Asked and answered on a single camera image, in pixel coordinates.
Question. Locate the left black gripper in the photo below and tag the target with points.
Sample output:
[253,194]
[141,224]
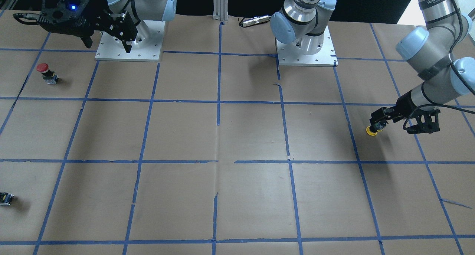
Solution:
[403,103]

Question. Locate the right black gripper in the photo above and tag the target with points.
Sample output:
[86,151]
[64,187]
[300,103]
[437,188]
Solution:
[97,10]

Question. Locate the yellow push button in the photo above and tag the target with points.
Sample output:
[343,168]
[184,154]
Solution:
[374,129]

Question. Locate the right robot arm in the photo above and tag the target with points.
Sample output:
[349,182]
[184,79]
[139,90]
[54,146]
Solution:
[161,10]

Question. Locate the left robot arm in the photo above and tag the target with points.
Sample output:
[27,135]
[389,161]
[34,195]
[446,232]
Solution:
[429,51]

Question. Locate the red push button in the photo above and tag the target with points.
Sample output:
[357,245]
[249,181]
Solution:
[49,76]

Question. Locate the green push button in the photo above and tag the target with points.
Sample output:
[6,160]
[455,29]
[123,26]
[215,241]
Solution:
[6,198]

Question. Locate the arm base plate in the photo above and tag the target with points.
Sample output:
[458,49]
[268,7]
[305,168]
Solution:
[316,51]
[147,46]

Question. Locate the aluminium frame post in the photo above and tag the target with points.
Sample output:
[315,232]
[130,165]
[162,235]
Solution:
[220,10]

